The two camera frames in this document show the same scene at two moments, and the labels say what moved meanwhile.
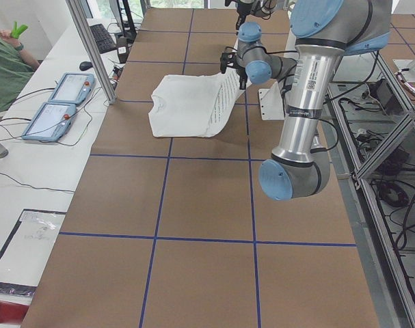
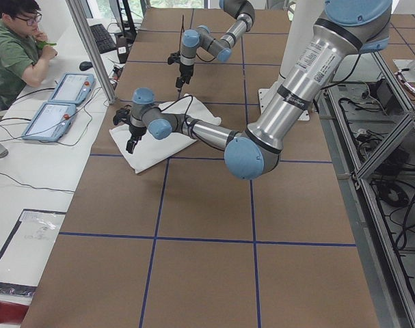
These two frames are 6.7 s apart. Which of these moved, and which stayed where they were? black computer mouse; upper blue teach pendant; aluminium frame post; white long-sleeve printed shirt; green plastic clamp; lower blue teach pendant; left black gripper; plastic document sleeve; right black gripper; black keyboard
Moved: left black gripper; white long-sleeve printed shirt; green plastic clamp; right black gripper
Stayed: black keyboard; upper blue teach pendant; plastic document sleeve; lower blue teach pendant; black computer mouse; aluminium frame post
